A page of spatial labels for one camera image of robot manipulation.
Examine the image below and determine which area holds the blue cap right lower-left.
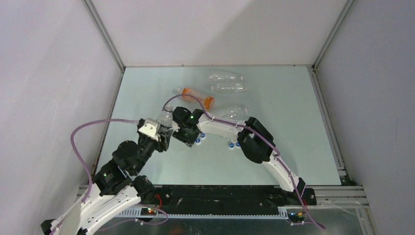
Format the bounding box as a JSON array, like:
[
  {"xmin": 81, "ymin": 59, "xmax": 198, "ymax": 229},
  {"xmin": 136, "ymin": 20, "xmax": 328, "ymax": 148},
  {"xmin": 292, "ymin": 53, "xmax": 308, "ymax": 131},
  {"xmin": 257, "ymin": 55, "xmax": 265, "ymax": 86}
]
[{"xmin": 228, "ymin": 142, "xmax": 235, "ymax": 150}]

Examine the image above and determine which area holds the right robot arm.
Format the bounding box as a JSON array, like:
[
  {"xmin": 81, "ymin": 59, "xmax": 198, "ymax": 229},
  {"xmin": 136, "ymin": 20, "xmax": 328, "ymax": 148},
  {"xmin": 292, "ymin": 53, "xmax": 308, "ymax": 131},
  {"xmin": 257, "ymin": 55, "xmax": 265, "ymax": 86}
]
[{"xmin": 172, "ymin": 107, "xmax": 306, "ymax": 205}]

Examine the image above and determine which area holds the orange labelled bottle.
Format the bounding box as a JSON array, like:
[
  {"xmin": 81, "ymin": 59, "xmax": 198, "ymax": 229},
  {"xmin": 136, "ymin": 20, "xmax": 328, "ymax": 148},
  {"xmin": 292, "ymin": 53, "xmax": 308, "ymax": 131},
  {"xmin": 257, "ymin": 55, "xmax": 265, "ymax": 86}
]
[{"xmin": 176, "ymin": 87, "xmax": 215, "ymax": 110}]

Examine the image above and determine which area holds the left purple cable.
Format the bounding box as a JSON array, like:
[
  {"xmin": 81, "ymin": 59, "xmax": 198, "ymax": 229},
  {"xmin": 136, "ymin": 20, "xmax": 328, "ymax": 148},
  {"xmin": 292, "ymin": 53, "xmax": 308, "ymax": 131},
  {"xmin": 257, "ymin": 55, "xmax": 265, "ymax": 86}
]
[{"xmin": 48, "ymin": 118, "xmax": 140, "ymax": 235}]

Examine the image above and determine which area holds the small clear bottle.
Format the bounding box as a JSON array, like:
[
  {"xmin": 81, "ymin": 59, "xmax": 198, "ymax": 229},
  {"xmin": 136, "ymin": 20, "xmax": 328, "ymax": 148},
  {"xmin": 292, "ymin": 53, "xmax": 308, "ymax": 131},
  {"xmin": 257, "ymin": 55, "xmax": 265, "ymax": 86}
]
[{"xmin": 156, "ymin": 105, "xmax": 173, "ymax": 128}]

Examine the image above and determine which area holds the left electronics board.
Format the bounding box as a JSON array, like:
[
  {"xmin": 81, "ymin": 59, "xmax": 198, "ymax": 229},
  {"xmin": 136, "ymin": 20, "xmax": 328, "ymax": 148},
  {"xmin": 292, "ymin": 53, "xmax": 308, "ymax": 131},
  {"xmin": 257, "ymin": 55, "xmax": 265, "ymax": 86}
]
[{"xmin": 140, "ymin": 207, "xmax": 158, "ymax": 216}]

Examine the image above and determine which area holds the clear bottle second row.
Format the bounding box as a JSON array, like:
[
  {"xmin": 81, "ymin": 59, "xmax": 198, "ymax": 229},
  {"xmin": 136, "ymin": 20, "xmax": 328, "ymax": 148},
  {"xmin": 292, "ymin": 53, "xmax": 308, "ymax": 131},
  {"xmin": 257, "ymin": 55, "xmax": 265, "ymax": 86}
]
[{"xmin": 209, "ymin": 83, "xmax": 248, "ymax": 94}]

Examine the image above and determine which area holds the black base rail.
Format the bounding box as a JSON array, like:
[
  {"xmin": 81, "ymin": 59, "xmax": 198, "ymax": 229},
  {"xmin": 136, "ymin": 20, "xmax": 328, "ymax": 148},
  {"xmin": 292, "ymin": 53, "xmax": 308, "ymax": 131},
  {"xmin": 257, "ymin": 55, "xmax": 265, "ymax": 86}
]
[{"xmin": 143, "ymin": 185, "xmax": 317, "ymax": 216}]

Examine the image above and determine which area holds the clear bottle middle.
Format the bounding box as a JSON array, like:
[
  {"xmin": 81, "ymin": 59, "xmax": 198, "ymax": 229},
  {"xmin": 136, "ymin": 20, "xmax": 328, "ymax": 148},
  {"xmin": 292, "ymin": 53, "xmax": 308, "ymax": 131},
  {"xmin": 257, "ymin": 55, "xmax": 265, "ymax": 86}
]
[{"xmin": 212, "ymin": 105, "xmax": 249, "ymax": 120}]

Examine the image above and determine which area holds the right electronics board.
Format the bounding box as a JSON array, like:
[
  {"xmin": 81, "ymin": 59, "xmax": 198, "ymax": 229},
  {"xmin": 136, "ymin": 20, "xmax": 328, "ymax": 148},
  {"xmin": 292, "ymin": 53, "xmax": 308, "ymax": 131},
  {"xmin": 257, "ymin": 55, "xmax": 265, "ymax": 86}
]
[{"xmin": 287, "ymin": 212, "xmax": 306, "ymax": 226}]

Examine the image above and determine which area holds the white cable duct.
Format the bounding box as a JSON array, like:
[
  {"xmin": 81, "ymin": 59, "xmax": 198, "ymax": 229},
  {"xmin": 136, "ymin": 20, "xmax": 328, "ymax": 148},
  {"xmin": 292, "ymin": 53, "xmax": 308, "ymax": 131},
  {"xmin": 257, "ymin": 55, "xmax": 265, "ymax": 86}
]
[{"xmin": 113, "ymin": 207, "xmax": 289, "ymax": 220}]

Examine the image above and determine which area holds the electronics board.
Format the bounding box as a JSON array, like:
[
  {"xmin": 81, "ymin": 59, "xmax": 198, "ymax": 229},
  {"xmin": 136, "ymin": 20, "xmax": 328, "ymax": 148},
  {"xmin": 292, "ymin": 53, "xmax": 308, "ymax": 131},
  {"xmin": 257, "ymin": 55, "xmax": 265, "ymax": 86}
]
[
  {"xmin": 287, "ymin": 212, "xmax": 306, "ymax": 226},
  {"xmin": 140, "ymin": 207, "xmax": 158, "ymax": 216}
]

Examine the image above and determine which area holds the clear bottle far top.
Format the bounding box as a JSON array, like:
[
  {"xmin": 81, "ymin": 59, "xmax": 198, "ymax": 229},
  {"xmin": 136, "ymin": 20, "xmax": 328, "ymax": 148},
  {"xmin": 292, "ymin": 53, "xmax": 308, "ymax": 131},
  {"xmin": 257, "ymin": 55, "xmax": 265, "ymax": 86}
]
[{"xmin": 208, "ymin": 71, "xmax": 245, "ymax": 82}]

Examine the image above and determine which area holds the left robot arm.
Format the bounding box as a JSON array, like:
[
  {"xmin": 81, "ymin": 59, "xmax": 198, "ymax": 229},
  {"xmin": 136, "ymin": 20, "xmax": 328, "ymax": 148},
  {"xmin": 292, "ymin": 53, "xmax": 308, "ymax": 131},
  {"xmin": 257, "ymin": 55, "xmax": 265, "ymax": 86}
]
[{"xmin": 41, "ymin": 119, "xmax": 174, "ymax": 235}]

